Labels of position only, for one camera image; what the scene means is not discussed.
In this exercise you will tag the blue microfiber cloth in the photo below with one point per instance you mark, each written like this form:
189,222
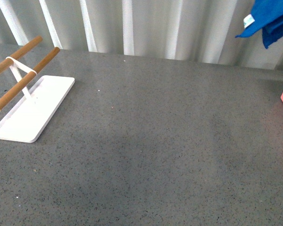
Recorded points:
267,16

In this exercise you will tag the white curtain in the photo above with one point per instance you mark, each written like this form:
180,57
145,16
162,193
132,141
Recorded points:
197,30

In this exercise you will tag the white towel rack stand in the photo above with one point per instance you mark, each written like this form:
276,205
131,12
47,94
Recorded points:
31,114

